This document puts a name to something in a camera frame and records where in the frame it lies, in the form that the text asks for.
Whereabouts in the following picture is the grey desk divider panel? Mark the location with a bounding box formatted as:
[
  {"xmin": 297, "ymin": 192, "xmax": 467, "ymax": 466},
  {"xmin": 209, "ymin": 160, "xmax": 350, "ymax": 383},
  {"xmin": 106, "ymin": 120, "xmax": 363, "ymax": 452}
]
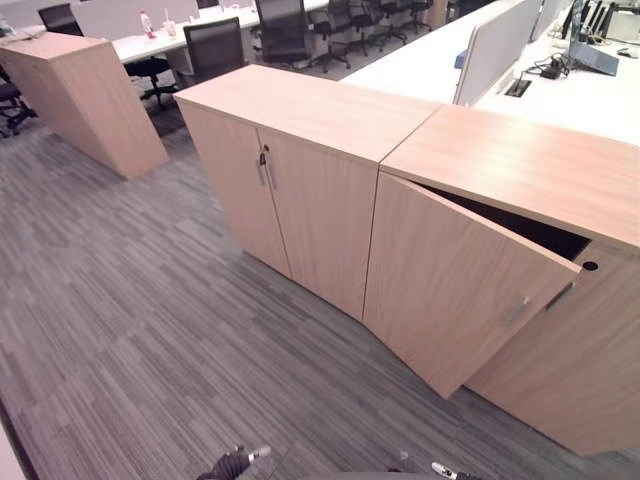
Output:
[{"xmin": 453, "ymin": 0, "xmax": 544, "ymax": 108}]

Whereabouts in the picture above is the closed door with lock hole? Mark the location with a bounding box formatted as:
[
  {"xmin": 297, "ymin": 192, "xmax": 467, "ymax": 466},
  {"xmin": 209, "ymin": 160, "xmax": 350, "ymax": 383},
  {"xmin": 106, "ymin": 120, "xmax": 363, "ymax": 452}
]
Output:
[{"xmin": 466, "ymin": 243, "xmax": 640, "ymax": 457}]

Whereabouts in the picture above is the black power adapter with cables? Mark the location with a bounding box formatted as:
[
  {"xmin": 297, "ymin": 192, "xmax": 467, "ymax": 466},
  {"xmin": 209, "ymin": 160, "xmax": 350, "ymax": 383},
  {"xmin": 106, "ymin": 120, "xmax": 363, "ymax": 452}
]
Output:
[{"xmin": 519, "ymin": 53, "xmax": 572, "ymax": 81}]

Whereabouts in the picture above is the papers stack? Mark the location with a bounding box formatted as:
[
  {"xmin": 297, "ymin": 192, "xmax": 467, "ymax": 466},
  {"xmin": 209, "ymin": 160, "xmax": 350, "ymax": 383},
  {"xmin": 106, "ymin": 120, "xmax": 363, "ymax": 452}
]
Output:
[{"xmin": 0, "ymin": 23, "xmax": 47, "ymax": 42}]

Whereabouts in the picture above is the black mesh office chair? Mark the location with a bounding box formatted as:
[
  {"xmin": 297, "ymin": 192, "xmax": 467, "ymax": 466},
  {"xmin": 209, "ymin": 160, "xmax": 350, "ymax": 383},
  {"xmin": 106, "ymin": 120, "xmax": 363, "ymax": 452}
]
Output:
[
  {"xmin": 123, "ymin": 16, "xmax": 247, "ymax": 109},
  {"xmin": 377, "ymin": 0, "xmax": 435, "ymax": 47},
  {"xmin": 253, "ymin": 0, "xmax": 352, "ymax": 75},
  {"xmin": 0, "ymin": 63, "xmax": 39, "ymax": 139},
  {"xmin": 319, "ymin": 0, "xmax": 381, "ymax": 57},
  {"xmin": 37, "ymin": 2, "xmax": 85, "ymax": 38}
]

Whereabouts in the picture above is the wooden cabinet with papers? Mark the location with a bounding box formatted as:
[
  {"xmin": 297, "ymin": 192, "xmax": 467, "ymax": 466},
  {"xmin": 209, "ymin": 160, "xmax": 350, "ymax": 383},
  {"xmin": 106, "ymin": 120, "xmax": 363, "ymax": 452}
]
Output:
[{"xmin": 0, "ymin": 31, "xmax": 170, "ymax": 181}]

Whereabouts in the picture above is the robot right five-finger hand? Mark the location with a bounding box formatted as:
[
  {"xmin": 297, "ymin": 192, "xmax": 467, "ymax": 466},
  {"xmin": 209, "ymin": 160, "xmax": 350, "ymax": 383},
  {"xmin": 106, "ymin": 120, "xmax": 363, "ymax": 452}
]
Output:
[{"xmin": 430, "ymin": 460, "xmax": 484, "ymax": 480}]

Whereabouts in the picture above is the silver handle beside lock hole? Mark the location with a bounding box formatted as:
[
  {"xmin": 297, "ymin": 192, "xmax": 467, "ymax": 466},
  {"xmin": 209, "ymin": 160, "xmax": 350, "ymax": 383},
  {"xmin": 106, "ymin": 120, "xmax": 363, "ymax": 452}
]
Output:
[{"xmin": 544, "ymin": 281, "xmax": 577, "ymax": 312}]

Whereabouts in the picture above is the robot left five-finger hand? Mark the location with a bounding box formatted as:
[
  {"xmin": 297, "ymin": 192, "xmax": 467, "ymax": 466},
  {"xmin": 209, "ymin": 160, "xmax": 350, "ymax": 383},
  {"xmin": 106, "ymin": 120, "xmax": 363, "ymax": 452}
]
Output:
[{"xmin": 195, "ymin": 444, "xmax": 272, "ymax": 480}]

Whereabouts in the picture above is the ajar wooden cabinet door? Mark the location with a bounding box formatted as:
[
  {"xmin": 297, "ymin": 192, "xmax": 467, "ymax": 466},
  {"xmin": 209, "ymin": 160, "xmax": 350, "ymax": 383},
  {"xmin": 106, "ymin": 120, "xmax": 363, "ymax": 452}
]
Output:
[{"xmin": 361, "ymin": 169, "xmax": 583, "ymax": 401}]

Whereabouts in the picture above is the silver handle of ajar door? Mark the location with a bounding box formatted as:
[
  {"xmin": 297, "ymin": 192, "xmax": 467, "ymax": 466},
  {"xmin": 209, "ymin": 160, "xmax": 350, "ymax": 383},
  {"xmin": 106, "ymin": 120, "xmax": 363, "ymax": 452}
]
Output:
[{"xmin": 501, "ymin": 296, "xmax": 531, "ymax": 328}]

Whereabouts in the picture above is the wooden cabinet with ajar door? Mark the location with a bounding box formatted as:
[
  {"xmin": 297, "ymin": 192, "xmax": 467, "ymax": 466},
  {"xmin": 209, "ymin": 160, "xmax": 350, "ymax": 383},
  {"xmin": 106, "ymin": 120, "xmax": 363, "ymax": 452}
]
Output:
[{"xmin": 361, "ymin": 103, "xmax": 640, "ymax": 457}]

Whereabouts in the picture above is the wooden cabinet with keyed doors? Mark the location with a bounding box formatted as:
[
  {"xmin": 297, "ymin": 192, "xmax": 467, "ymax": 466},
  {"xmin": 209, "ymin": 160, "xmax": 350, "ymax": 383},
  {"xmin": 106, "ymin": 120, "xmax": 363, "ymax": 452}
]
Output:
[{"xmin": 173, "ymin": 63, "xmax": 445, "ymax": 322}]

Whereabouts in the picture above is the robot dark torso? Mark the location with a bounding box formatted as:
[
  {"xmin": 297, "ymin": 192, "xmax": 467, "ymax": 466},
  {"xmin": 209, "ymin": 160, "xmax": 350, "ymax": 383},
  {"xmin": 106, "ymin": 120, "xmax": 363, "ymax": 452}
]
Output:
[{"xmin": 319, "ymin": 468, "xmax": 402, "ymax": 480}]

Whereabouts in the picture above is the wide white office desk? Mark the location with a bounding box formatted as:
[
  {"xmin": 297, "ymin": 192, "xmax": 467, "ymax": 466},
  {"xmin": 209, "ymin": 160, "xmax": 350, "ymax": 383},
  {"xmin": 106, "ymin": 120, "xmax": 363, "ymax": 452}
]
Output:
[{"xmin": 338, "ymin": 13, "xmax": 640, "ymax": 147}]

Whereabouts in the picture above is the long white office desk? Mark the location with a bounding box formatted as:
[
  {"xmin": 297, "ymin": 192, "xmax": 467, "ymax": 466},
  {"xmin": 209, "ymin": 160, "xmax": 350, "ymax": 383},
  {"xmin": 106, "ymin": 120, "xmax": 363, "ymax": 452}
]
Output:
[{"xmin": 111, "ymin": 0, "xmax": 332, "ymax": 66}]

